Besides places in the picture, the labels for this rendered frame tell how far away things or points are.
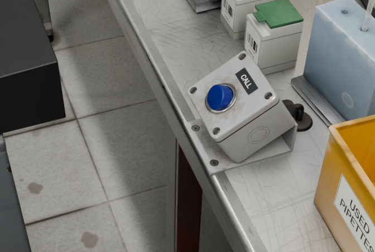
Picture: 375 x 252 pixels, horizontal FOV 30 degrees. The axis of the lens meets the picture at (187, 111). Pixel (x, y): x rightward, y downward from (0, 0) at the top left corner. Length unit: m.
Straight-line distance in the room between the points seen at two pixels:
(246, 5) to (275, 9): 0.05
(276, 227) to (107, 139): 1.28
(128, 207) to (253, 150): 1.09
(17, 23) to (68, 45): 1.46
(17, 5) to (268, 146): 0.29
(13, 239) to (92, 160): 1.02
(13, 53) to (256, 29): 0.25
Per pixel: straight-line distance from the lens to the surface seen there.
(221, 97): 0.63
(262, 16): 0.73
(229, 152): 0.65
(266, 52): 0.74
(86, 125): 1.92
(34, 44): 0.69
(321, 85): 0.73
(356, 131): 0.60
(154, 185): 1.77
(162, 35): 0.81
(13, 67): 0.67
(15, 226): 0.81
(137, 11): 0.84
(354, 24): 0.69
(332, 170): 0.60
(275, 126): 0.65
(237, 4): 0.77
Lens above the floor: 1.39
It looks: 45 degrees down
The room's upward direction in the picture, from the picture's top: 2 degrees clockwise
